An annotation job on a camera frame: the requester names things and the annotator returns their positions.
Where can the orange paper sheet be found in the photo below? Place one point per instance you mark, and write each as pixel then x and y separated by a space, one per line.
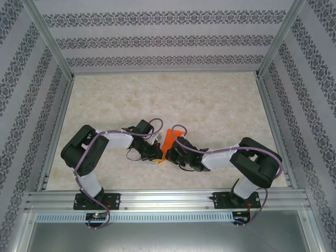
pixel 170 139

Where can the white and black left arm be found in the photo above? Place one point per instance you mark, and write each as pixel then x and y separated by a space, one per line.
pixel 118 141

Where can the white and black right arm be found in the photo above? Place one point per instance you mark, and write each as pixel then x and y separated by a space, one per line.
pixel 218 160

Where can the sheet metal tray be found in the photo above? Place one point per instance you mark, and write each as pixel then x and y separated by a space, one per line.
pixel 168 239

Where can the small controller board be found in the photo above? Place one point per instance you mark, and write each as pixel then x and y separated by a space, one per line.
pixel 241 216
pixel 95 216

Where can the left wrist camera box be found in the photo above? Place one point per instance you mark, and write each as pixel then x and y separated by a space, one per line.
pixel 158 136

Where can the long aluminium mounting rail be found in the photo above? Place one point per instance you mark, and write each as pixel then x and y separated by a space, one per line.
pixel 168 200

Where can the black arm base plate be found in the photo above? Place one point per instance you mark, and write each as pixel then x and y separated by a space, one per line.
pixel 113 200
pixel 220 200

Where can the aluminium table edge rail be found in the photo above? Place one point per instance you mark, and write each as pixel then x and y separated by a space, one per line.
pixel 61 118
pixel 271 118

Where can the aluminium frame post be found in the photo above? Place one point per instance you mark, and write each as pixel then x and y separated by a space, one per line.
pixel 52 42
pixel 280 39

